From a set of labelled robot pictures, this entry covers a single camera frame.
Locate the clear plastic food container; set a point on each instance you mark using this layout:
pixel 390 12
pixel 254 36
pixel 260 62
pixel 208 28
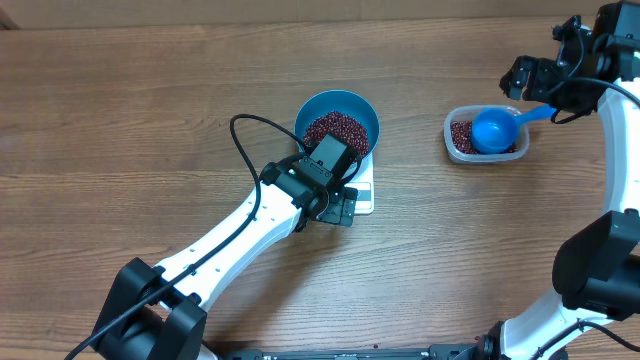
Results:
pixel 466 114

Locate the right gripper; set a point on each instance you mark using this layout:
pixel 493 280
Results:
pixel 539 73

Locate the blue plastic measuring scoop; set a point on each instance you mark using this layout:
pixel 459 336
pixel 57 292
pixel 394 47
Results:
pixel 494 130

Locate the red adzuki beans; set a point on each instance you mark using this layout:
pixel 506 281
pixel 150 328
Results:
pixel 462 137

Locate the white digital kitchen scale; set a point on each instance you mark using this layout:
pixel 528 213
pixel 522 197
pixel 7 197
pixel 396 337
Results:
pixel 363 181

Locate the red beans in bowl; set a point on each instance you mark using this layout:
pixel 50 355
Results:
pixel 340 125

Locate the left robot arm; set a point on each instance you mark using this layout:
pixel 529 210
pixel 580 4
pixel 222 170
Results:
pixel 160 312

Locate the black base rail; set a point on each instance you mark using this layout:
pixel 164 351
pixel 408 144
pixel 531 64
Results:
pixel 433 352

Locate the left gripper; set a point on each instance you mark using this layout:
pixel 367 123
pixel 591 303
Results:
pixel 339 204

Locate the teal metal bowl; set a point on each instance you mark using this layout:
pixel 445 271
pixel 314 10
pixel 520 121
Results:
pixel 345 102

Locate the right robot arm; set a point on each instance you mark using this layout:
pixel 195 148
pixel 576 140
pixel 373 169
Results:
pixel 595 276

